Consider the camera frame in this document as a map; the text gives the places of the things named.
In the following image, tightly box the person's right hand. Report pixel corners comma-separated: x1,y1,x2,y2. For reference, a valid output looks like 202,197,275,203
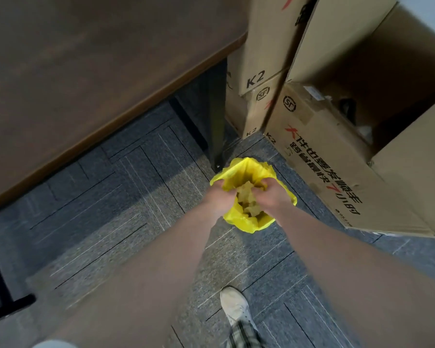
251,177,294,218

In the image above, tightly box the person's left hand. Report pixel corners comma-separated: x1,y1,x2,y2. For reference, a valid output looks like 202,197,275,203
204,179,240,217

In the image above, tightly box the yellow plastic bag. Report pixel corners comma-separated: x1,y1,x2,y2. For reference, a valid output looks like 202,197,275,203
210,157,298,234

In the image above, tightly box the person's left forearm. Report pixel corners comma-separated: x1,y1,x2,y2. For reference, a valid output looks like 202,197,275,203
33,203,225,348

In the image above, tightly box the person's right forearm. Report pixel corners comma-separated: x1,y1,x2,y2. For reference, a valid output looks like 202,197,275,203
272,204,435,348

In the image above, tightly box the crumpled yellow paper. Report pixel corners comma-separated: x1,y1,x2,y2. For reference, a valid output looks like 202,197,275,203
236,181,267,218

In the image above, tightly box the black metal table leg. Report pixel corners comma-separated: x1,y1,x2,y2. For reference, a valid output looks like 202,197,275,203
207,58,228,174

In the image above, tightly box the small cardboard box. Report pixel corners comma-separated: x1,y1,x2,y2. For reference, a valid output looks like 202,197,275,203
225,70,289,140

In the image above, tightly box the large open cardboard box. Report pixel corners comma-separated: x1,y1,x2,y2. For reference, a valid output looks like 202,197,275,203
263,0,435,239

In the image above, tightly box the white sneaker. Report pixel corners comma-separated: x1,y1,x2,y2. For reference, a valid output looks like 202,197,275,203
220,286,259,332

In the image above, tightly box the tall cardboard box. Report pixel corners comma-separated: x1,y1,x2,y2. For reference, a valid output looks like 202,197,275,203
226,0,318,96

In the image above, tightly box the plaid trouser leg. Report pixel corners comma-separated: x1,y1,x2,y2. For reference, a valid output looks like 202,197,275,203
226,320,263,348

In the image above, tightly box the brown wooden table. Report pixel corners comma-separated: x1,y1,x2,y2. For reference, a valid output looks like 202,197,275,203
0,0,256,218

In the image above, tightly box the black metal table foot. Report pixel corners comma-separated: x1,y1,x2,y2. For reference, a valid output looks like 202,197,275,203
0,240,37,325

